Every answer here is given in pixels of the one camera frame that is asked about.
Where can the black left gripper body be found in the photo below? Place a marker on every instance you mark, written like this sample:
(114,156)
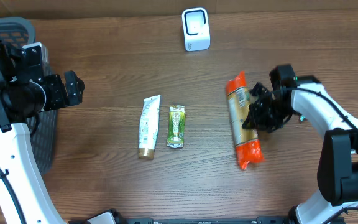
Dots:
(56,96)

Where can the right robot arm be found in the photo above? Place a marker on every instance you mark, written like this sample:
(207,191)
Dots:
(337,175)

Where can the orange noodle package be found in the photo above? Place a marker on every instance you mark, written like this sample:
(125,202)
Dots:
(246,141)

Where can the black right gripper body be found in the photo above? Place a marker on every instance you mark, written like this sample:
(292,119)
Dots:
(272,114)

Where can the green snack pouch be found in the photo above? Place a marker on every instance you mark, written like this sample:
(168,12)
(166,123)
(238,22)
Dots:
(176,126)

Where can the white cream tube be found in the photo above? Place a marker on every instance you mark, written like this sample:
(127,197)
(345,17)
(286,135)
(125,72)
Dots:
(149,127)

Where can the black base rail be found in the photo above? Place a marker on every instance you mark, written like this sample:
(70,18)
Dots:
(114,217)

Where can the white barcode scanner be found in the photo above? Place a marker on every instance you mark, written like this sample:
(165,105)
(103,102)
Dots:
(196,29)

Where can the dark grey plastic basket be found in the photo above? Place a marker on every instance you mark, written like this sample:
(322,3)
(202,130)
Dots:
(19,32)

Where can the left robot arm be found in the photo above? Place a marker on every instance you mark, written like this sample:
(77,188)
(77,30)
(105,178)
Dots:
(26,89)

